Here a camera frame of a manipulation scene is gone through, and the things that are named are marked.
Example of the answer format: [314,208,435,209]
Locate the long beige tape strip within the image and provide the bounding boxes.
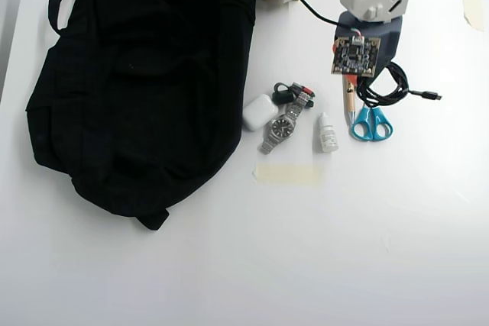
[253,163,323,187]

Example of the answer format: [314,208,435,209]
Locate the white earbuds case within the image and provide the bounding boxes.
[241,93,280,134]

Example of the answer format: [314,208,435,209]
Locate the camera circuit board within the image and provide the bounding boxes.
[330,34,384,78]

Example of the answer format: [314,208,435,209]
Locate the black usbc cable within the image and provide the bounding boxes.
[354,60,443,110]

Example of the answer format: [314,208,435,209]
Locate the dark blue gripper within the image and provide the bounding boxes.
[333,11,403,89]

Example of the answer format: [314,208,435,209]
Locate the short beige tape piece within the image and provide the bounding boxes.
[461,0,486,34]

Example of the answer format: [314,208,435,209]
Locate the wooden pen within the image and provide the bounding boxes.
[343,76,359,125]

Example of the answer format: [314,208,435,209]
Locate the silver wristwatch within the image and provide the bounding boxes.
[260,95,310,155]

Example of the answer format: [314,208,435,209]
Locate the black fabric bag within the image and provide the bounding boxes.
[25,0,257,232]

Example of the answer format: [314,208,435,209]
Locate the blue handled scissors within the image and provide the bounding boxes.
[348,105,394,142]

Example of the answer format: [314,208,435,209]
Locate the white dropper bottle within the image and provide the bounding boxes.
[315,111,339,153]

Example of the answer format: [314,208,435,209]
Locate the black loop key fob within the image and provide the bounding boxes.
[271,82,298,106]

